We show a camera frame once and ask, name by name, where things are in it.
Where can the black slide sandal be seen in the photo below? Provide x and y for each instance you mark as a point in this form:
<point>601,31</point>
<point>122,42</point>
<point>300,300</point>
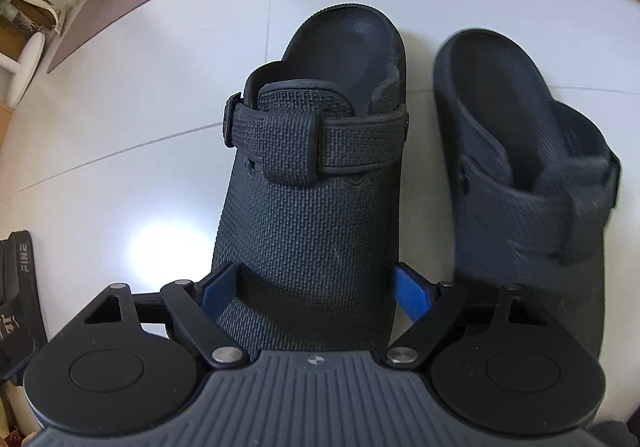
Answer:
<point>17,327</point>

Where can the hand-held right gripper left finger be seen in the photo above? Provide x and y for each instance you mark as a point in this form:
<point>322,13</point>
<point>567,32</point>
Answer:
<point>217,289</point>

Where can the white standing fan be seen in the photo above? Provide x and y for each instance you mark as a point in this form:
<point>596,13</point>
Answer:
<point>25,62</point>

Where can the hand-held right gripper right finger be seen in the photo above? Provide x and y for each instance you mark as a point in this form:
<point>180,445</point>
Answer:
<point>412,294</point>

